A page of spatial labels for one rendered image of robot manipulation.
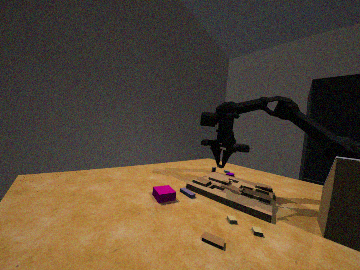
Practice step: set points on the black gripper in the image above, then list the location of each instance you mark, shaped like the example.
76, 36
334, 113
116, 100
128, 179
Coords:
225, 137

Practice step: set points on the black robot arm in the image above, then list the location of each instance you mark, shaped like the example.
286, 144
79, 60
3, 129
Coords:
286, 109

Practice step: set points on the magenta block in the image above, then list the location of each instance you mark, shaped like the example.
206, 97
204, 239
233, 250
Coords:
164, 194

